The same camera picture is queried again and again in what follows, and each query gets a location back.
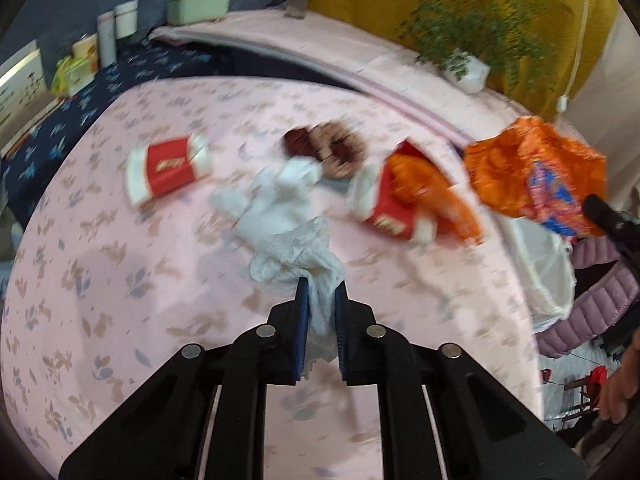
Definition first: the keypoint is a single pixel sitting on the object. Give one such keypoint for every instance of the red paper envelope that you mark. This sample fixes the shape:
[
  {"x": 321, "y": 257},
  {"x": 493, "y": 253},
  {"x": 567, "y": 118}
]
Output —
[{"x": 407, "y": 148}]

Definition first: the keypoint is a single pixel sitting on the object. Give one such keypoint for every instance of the small yellow box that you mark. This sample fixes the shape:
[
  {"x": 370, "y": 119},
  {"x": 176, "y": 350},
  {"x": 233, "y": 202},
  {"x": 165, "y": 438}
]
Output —
[{"x": 86, "y": 49}]

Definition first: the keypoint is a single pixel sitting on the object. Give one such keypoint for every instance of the green packet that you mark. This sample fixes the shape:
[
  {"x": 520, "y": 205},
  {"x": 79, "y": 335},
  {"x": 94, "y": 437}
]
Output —
[{"x": 71, "y": 76}]

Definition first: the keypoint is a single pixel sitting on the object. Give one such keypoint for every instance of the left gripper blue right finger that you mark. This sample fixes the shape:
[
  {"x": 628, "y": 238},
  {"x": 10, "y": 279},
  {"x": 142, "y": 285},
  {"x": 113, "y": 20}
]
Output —
[{"x": 340, "y": 303}]

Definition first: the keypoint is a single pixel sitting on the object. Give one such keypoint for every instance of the pale pink dotted cloth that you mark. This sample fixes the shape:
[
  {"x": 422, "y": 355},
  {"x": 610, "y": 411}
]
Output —
[{"x": 371, "y": 65}]

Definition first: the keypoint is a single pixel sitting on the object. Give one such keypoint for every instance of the beige hanging curtain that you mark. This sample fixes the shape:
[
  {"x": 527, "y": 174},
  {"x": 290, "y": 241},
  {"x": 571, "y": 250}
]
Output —
[{"x": 606, "y": 109}]

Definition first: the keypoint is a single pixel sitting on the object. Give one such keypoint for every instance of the white cosmetic jar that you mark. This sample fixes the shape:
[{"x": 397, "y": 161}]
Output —
[{"x": 126, "y": 19}]

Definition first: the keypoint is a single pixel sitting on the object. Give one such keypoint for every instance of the orange snack wrapper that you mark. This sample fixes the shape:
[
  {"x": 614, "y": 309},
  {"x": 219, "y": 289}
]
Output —
[{"x": 531, "y": 171}]

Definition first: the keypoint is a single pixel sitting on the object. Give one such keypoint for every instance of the person's right hand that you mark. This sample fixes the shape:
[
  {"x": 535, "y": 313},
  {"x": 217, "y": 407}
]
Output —
[{"x": 623, "y": 385}]

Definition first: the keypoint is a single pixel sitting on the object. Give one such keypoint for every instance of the white lined trash bin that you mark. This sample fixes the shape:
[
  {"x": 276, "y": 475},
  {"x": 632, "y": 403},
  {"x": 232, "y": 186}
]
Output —
[{"x": 542, "y": 259}]

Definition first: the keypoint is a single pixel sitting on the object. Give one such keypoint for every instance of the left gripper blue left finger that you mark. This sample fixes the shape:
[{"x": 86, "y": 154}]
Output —
[{"x": 302, "y": 311}]

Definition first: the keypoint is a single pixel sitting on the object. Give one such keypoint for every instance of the pink bunny print tablecloth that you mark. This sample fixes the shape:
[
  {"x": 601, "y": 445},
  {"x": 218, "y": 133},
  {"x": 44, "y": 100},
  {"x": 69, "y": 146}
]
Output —
[{"x": 103, "y": 293}]

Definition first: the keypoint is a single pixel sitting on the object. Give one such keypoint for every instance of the dark red velvet scrunchie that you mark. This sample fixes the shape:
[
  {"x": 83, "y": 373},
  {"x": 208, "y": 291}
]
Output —
[{"x": 341, "y": 151}]

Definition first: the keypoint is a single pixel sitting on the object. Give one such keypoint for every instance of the white cosmetic bottle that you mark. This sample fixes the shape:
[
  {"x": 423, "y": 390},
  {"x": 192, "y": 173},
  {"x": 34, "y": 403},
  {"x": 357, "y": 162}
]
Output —
[{"x": 105, "y": 23}]

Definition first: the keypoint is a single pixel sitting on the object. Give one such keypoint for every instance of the white picture frame card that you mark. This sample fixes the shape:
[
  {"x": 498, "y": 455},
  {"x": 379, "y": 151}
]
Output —
[{"x": 25, "y": 97}]

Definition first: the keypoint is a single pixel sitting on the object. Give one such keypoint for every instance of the green potted plant white pot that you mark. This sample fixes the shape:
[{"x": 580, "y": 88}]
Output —
[{"x": 503, "y": 34}]

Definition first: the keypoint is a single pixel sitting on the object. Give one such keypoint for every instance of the mint green tissue box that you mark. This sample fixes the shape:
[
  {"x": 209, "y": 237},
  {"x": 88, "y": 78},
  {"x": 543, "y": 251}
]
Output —
[{"x": 186, "y": 12}]

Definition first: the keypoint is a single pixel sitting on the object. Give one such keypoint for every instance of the white tissue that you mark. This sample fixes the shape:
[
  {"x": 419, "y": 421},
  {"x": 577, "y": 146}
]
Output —
[{"x": 281, "y": 260}]

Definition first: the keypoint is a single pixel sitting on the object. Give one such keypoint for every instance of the navy floral cloth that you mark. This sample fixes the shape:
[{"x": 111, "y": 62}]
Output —
[{"x": 30, "y": 168}]

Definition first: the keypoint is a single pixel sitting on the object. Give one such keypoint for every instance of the pink puffer jacket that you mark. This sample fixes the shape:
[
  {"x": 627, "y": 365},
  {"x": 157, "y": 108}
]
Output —
[{"x": 604, "y": 291}]

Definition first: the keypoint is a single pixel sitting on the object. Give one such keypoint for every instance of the small red white paper cup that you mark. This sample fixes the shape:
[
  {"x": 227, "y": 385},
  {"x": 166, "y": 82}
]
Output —
[{"x": 158, "y": 169}]

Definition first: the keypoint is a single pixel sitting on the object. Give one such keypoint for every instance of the mustard yellow hanging cloth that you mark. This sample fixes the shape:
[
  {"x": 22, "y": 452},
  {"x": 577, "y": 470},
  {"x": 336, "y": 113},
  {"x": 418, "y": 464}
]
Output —
[{"x": 577, "y": 28}]

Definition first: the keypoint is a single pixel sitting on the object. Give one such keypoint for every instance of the orange plastic bag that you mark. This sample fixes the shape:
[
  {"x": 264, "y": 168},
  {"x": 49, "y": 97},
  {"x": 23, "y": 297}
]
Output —
[{"x": 417, "y": 182}]

